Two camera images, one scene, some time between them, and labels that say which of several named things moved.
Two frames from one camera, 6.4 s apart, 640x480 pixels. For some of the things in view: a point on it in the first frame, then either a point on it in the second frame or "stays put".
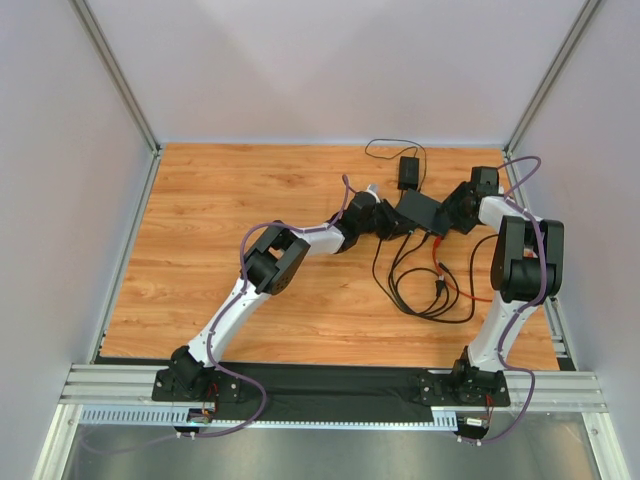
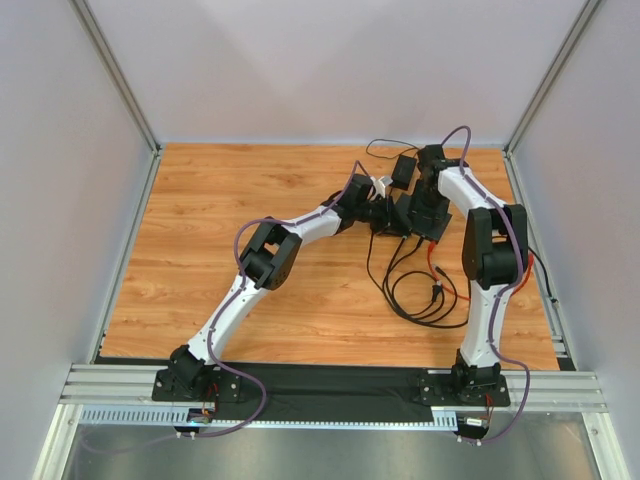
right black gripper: (451, 211) to (428, 222)
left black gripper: (388, 220) stays put
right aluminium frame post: (583, 20) stays put
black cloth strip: (323, 392) stays put
